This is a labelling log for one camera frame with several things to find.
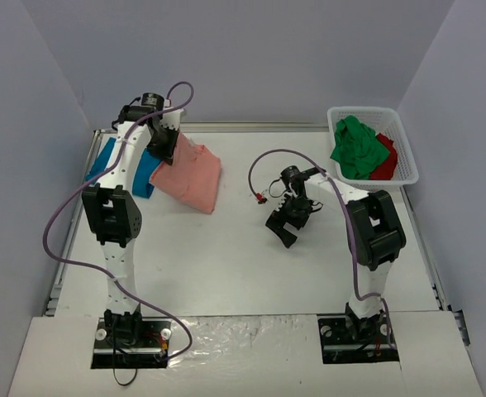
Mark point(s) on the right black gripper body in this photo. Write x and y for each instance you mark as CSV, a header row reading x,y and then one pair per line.
x,y
290,215

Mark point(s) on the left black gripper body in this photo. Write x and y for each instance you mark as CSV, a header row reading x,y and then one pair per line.
x,y
163,145

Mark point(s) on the pink t shirt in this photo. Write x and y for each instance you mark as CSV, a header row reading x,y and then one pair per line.
x,y
193,178

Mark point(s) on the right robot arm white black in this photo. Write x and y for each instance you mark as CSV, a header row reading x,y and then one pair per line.
x,y
374,234

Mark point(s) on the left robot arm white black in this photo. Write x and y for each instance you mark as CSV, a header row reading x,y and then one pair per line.
x,y
112,213

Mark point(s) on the blue folded t shirt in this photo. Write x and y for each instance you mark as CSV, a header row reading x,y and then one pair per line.
x,y
147,165

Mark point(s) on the green t shirt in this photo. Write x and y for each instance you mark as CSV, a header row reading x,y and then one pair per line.
x,y
357,150

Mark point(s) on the red t shirt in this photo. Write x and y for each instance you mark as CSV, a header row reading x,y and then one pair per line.
x,y
385,170

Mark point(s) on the white plastic basket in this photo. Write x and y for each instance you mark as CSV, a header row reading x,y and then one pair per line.
x,y
387,122

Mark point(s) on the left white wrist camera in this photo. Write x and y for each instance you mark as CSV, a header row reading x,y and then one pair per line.
x,y
172,119

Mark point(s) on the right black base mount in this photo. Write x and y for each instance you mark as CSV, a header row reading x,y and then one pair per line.
x,y
345,341

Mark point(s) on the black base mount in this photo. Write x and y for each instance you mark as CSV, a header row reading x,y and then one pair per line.
x,y
147,351
345,341

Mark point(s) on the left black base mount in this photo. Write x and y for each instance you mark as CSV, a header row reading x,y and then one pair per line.
x,y
147,351

